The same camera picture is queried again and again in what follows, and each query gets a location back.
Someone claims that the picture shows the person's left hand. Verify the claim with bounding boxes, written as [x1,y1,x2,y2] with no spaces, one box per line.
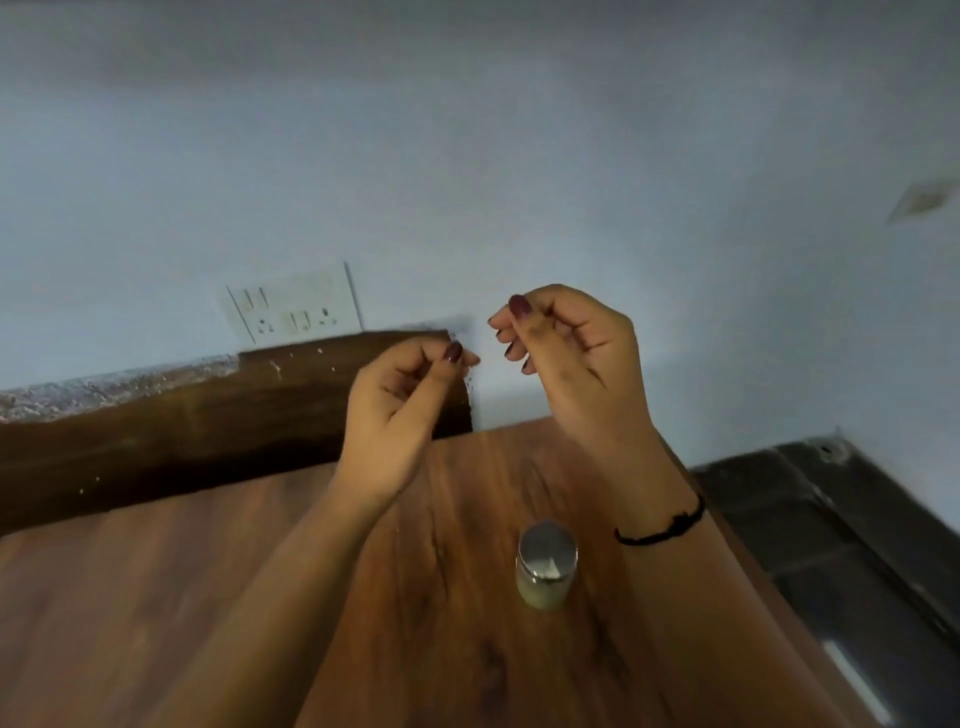
[339,334,482,511]

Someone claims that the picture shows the person's right hand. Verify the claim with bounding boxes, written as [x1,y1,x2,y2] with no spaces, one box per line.
[486,282,663,471]

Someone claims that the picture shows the person's left forearm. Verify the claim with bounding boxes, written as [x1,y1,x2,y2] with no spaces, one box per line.
[141,491,391,728]

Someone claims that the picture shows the person's right forearm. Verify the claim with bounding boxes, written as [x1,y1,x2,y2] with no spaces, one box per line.
[600,438,852,728]

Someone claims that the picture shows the glass jar with silver lid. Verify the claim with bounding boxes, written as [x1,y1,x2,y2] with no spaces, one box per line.
[514,521,579,611]

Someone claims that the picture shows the dark wooden panel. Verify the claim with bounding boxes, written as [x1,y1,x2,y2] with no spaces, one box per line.
[0,328,474,538]

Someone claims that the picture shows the speckled grey stone ledge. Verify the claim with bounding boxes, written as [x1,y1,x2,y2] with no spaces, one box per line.
[0,352,241,426]

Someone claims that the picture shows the white wall switch socket plate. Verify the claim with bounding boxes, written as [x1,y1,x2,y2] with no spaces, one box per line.
[220,261,364,347]

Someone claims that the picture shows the black thread bracelet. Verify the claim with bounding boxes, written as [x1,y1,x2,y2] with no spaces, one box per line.
[613,491,708,548]

